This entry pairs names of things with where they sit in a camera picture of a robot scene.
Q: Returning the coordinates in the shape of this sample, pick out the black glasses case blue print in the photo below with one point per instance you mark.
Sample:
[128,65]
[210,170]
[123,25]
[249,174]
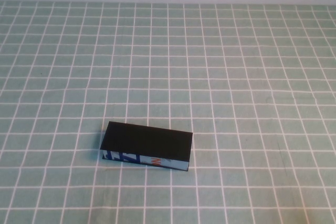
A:
[149,140]

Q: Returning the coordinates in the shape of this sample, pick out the green white checked tablecloth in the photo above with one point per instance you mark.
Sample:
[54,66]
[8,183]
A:
[78,51]

